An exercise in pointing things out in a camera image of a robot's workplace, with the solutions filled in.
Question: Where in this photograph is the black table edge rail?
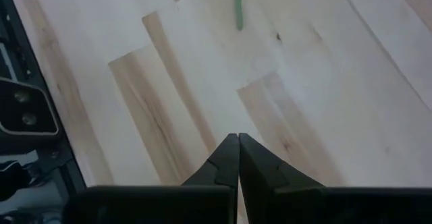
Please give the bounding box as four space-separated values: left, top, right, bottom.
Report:
0 0 88 188

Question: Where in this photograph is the yellow artificial tulip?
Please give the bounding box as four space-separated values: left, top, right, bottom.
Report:
232 0 244 32

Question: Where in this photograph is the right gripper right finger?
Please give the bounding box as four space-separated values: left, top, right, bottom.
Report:
238 132 432 224

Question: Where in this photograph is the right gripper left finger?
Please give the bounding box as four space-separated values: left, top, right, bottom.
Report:
63 132 241 224

